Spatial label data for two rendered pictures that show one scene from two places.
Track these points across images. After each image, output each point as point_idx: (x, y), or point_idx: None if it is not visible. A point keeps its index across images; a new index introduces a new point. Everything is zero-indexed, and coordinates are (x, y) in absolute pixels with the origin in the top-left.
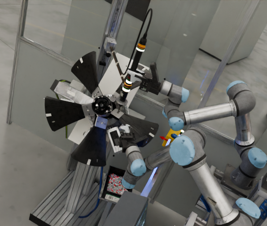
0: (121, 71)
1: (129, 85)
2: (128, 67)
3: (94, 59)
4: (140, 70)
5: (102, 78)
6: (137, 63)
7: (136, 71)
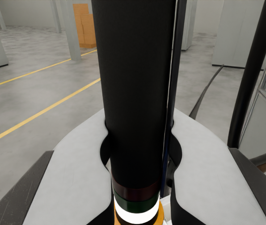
0: None
1: (116, 223)
2: (233, 121)
3: (207, 85)
4: (251, 172)
5: None
6: (95, 6)
7: (174, 156)
